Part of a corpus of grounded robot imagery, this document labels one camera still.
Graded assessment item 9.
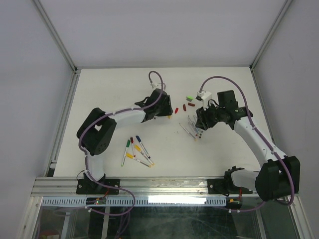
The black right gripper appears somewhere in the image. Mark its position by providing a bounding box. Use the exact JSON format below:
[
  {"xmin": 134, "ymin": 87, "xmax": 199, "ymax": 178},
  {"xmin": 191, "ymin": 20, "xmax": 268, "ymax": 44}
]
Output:
[{"xmin": 195, "ymin": 101, "xmax": 225, "ymax": 130}]

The red cap marker group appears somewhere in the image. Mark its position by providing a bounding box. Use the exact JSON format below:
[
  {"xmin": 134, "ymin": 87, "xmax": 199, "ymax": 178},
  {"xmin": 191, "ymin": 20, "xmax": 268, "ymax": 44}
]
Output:
[{"xmin": 179, "ymin": 123, "xmax": 197, "ymax": 141}]

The brown cap marker pen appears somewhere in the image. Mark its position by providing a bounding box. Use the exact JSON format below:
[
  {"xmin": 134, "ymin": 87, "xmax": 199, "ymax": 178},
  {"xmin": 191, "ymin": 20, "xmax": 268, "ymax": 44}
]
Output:
[{"xmin": 187, "ymin": 116, "xmax": 201, "ymax": 138}]

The yellow cap marker group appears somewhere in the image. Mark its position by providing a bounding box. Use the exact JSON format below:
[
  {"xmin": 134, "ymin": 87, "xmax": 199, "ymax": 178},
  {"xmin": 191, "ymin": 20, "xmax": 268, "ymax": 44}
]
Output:
[{"xmin": 192, "ymin": 123, "xmax": 202, "ymax": 138}]

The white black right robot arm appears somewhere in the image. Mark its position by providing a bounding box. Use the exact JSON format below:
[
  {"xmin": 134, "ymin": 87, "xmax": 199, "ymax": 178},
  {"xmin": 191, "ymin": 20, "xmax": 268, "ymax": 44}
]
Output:
[{"xmin": 195, "ymin": 90, "xmax": 300, "ymax": 202}]

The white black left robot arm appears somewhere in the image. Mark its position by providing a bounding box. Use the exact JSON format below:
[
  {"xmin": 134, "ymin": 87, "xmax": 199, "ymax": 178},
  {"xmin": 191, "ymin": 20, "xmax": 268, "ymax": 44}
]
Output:
[{"xmin": 76, "ymin": 88, "xmax": 173, "ymax": 194}]

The blue cap marker pen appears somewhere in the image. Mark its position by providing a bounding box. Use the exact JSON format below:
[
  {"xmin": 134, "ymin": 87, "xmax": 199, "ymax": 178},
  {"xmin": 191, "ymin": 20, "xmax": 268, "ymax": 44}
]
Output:
[{"xmin": 136, "ymin": 135, "xmax": 151, "ymax": 159}]

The green cap marker pen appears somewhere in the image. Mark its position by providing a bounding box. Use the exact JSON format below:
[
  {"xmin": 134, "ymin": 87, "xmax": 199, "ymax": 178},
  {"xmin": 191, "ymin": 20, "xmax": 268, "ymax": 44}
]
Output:
[{"xmin": 121, "ymin": 139, "xmax": 131, "ymax": 167}]

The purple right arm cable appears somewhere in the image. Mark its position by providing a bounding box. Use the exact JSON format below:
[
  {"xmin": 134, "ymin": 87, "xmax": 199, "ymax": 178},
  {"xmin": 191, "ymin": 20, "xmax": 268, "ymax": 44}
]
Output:
[{"xmin": 198, "ymin": 76, "xmax": 296, "ymax": 214}]

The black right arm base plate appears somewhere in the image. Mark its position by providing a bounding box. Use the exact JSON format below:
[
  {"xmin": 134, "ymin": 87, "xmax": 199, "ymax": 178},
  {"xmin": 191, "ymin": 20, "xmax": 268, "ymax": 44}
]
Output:
[{"xmin": 207, "ymin": 178, "xmax": 253, "ymax": 196}]

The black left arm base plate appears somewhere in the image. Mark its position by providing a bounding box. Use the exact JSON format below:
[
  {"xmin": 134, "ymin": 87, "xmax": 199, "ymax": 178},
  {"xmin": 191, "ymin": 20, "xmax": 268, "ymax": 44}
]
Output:
[{"xmin": 76, "ymin": 178, "xmax": 120, "ymax": 195}]

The aluminium frame rail front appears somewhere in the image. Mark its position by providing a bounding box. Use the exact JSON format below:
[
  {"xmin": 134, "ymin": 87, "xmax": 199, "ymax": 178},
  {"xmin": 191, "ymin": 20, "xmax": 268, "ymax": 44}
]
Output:
[{"xmin": 31, "ymin": 176, "xmax": 299, "ymax": 199}]

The grey slotted cable duct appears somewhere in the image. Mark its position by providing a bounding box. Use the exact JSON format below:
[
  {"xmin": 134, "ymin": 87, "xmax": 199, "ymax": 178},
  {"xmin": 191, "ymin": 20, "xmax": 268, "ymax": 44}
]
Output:
[{"xmin": 42, "ymin": 195, "xmax": 227, "ymax": 207}]

